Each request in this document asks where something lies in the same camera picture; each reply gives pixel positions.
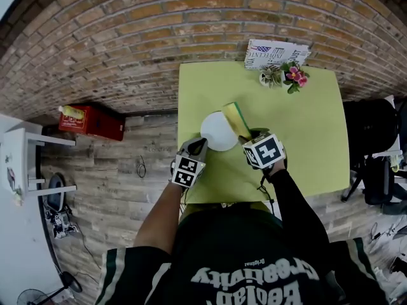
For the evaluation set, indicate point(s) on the white round plate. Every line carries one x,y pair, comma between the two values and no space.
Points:
217,133

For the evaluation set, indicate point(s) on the black office chair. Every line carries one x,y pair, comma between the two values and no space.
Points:
369,127

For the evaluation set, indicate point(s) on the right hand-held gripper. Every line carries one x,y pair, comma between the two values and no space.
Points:
265,152

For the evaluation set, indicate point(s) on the black floor fan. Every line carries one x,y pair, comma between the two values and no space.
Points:
74,283

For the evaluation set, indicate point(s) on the person's left forearm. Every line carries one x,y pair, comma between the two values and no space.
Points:
159,218

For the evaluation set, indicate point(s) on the person's right hand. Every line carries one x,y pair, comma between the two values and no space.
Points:
278,169

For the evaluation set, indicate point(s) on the black backpack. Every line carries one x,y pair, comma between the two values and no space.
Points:
378,183

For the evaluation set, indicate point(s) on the red box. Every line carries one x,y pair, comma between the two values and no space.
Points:
100,124

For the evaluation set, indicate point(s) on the printed white sign board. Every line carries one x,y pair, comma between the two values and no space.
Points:
273,52

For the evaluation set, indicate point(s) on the person's black printed shirt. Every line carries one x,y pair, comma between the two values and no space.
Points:
241,253

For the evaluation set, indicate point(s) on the yellow green sponge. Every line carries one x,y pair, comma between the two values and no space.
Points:
237,119

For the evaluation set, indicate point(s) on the yellow drink bottle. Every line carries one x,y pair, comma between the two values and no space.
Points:
72,112

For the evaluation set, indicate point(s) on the grey oval device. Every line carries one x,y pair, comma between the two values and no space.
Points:
56,191

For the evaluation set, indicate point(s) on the succulent in white pot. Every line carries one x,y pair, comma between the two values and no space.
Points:
270,77

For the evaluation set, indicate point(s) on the pink flower in white pot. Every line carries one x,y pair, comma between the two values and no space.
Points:
295,76

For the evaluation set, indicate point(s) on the person's right forearm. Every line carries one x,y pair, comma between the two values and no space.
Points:
295,205

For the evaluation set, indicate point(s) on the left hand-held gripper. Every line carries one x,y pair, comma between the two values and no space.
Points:
187,172

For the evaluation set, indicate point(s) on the light green tablecloth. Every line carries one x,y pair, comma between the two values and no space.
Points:
305,129

